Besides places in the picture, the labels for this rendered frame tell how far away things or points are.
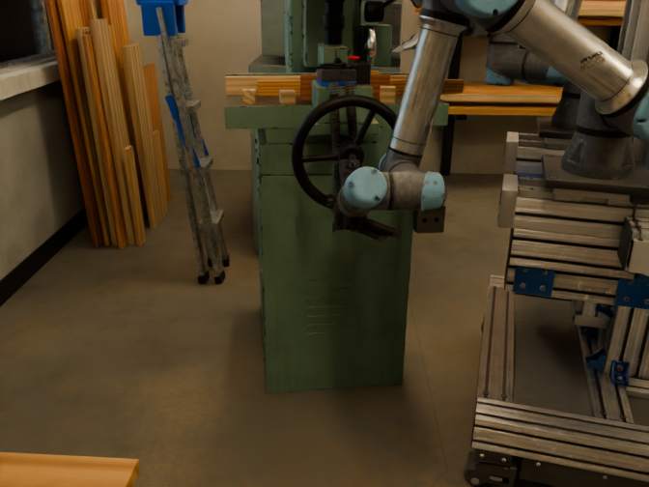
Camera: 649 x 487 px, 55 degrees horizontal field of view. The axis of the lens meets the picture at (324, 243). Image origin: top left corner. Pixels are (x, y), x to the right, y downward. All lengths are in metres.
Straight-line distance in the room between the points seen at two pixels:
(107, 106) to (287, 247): 1.48
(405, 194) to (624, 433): 0.82
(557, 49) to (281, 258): 0.95
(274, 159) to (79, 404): 0.97
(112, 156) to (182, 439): 1.61
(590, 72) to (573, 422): 0.83
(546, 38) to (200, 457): 1.34
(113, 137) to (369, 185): 2.04
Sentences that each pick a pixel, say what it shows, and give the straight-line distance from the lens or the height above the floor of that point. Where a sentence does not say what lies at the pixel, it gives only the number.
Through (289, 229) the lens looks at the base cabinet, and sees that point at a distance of 1.76.
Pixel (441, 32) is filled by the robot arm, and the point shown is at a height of 1.11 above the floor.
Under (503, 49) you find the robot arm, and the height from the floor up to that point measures 1.04.
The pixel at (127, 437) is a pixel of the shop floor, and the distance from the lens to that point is 1.93.
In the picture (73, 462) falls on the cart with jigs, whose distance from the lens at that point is 1.06.
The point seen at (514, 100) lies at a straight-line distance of 3.87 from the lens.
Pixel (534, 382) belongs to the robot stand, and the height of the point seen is 0.21.
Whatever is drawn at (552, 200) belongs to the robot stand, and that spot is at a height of 0.76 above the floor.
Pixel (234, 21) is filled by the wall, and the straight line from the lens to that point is 4.23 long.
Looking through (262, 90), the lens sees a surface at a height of 0.92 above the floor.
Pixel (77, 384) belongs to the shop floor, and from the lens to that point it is 2.20.
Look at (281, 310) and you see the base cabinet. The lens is 1.87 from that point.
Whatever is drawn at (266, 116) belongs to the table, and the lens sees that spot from 1.67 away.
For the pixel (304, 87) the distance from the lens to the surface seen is 1.74.
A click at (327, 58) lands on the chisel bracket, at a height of 1.01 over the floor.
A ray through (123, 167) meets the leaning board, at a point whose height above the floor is 0.39.
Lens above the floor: 1.19
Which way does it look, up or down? 23 degrees down
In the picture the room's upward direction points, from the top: 1 degrees clockwise
